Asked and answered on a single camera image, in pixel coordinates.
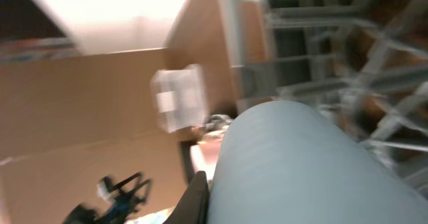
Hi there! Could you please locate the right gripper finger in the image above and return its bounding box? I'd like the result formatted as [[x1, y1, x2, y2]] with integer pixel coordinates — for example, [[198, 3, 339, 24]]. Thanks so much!
[[163, 171, 209, 224]]

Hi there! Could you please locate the blue cup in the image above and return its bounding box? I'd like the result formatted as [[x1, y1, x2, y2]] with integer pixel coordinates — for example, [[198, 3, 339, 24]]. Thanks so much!
[[207, 101, 427, 224]]

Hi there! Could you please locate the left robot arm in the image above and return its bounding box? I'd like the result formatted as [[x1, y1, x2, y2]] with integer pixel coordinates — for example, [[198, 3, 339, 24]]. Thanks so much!
[[62, 172, 152, 224]]

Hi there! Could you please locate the grey dishwasher rack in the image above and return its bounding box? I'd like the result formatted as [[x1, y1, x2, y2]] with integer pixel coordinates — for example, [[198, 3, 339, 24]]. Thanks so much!
[[219, 0, 427, 195]]

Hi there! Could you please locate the clear plastic bin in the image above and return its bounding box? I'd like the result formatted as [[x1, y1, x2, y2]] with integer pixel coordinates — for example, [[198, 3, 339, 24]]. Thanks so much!
[[150, 64, 209, 133]]

